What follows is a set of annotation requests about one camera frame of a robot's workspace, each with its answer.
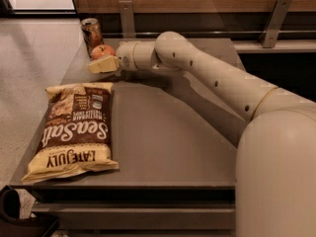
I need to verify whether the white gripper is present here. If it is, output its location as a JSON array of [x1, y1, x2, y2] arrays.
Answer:
[[88, 41, 138, 73]]

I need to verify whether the grey drawer front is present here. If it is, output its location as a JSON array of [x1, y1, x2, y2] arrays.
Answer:
[[32, 203, 235, 230]]

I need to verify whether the left metal bracket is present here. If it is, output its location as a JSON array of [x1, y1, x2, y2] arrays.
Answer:
[[118, 0, 135, 39]]

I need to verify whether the orange soda can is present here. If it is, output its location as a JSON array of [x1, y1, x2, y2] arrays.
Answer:
[[81, 18, 104, 56]]

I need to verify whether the black object bottom left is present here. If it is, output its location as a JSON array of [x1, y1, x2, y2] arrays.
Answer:
[[0, 185, 60, 237]]

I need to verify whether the metal bracket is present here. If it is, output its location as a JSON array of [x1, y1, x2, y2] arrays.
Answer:
[[260, 0, 292, 48], [118, 0, 135, 39]]

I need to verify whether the red apple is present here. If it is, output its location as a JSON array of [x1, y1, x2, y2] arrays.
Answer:
[[91, 44, 116, 60]]

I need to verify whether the right metal bracket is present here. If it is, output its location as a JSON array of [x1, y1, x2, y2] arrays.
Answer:
[[260, 0, 292, 48]]

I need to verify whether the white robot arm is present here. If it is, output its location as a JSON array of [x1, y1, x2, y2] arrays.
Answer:
[[116, 32, 316, 237]]

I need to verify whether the sea salt chips bag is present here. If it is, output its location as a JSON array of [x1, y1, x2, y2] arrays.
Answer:
[[22, 82, 119, 184]]

